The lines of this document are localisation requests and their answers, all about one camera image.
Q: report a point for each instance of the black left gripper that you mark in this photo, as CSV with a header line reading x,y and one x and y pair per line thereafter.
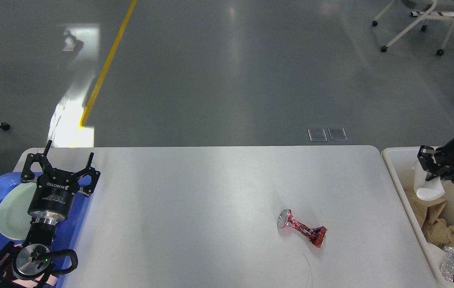
x,y
56,190

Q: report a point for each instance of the white paper cup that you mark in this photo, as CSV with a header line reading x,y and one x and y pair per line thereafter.
x,y
437,253
426,190

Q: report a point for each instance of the light green plate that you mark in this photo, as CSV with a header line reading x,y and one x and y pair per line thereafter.
x,y
14,218

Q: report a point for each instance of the aluminium foil sheet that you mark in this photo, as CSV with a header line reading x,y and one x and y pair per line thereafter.
x,y
446,265

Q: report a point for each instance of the red snack wrapper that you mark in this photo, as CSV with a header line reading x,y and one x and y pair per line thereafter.
x,y
316,236

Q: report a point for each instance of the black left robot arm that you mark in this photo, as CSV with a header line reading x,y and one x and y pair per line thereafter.
x,y
44,231

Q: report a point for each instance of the beige plastic bin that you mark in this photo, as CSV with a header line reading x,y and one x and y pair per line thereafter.
x,y
399,168

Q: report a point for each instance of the brown paper in bin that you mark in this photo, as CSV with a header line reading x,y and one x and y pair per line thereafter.
x,y
426,212

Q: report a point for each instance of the floor socket cover right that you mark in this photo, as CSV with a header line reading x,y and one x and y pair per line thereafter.
x,y
337,134

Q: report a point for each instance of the floor socket cover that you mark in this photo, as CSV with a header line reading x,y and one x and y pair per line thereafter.
x,y
317,135
337,134

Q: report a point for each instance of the floor socket cover left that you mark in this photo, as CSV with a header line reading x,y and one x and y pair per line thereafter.
x,y
317,135

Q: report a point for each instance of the white office chair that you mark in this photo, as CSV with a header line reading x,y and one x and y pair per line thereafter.
x,y
427,10

